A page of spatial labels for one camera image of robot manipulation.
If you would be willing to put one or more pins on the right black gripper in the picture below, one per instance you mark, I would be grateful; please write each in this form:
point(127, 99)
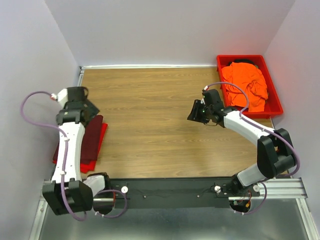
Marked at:
point(194, 114)

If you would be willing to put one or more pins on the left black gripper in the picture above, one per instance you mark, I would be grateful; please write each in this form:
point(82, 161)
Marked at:
point(92, 109)

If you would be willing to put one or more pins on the maroon t shirt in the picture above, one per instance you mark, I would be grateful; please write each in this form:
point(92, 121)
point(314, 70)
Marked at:
point(91, 140)

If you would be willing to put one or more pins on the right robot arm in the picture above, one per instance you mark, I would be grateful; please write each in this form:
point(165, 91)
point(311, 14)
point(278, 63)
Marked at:
point(275, 151)

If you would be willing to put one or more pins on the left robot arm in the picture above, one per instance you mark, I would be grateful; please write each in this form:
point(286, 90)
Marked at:
point(71, 132)

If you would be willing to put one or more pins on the orange t shirt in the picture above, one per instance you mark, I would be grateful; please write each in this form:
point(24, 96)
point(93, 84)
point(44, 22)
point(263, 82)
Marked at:
point(247, 86)

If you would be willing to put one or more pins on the red plastic bin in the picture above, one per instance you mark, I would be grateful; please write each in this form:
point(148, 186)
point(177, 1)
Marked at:
point(273, 105)

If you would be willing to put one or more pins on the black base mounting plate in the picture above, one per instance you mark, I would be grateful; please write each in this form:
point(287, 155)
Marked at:
point(166, 193)

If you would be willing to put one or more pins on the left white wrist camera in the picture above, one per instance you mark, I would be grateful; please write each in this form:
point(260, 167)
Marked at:
point(61, 98)

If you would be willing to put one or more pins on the aluminium frame rail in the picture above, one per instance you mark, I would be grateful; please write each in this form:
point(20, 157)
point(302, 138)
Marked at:
point(279, 188)

